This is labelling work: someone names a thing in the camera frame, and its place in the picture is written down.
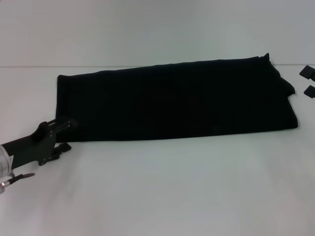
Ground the dark left gripper cable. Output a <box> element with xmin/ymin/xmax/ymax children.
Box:
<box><xmin>0</xmin><ymin>172</ymin><xmax>36</xmax><ymax>195</ymax></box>

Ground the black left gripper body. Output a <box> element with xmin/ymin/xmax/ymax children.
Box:
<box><xmin>0</xmin><ymin>121</ymin><xmax>57</xmax><ymax>167</ymax></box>

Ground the black shirt with FREE print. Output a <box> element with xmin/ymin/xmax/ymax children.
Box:
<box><xmin>56</xmin><ymin>52</ymin><xmax>300</xmax><ymax>143</ymax></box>

